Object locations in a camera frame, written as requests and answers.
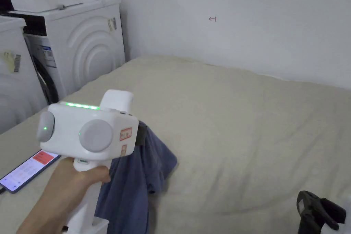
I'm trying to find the smartphone with lit screen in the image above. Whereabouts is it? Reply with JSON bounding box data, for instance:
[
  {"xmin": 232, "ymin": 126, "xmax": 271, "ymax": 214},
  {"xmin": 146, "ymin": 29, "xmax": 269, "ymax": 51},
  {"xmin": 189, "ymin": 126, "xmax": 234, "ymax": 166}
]
[{"xmin": 0, "ymin": 149, "xmax": 62, "ymax": 194}]

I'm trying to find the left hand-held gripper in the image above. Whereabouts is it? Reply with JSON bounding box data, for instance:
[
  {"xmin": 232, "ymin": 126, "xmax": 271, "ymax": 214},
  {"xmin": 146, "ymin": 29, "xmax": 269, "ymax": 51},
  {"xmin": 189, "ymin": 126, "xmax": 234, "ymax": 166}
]
[{"xmin": 36, "ymin": 89, "xmax": 149, "ymax": 234}]

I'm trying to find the bed with beige sheet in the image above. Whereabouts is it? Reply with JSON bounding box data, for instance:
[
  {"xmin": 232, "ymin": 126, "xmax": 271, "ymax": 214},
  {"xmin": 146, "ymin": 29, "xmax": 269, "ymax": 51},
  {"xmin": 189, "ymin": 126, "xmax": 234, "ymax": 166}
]
[{"xmin": 0, "ymin": 55, "xmax": 351, "ymax": 234}]

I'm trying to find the dark blue shirt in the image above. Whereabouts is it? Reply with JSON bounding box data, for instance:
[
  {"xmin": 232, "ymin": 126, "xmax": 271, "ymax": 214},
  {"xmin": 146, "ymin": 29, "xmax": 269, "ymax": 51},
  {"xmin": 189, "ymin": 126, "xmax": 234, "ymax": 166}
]
[{"xmin": 94, "ymin": 120, "xmax": 178, "ymax": 234}]

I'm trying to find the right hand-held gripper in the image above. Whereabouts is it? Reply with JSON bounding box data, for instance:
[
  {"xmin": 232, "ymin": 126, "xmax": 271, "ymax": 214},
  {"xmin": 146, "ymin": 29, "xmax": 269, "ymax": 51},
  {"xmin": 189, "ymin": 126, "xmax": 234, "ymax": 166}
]
[{"xmin": 296, "ymin": 190, "xmax": 351, "ymax": 234}]

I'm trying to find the white washing machine with box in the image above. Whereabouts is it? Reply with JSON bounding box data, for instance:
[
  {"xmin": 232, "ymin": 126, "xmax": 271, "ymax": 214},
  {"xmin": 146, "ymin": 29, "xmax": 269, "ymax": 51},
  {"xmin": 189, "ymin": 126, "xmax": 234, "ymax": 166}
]
[{"xmin": 0, "ymin": 0, "xmax": 126, "ymax": 105}]

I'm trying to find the person's left hand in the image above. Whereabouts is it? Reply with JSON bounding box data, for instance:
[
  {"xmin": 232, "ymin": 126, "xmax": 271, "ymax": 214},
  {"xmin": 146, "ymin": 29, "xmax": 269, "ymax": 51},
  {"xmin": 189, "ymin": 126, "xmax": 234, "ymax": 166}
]
[{"xmin": 46, "ymin": 158, "xmax": 112, "ymax": 205}]

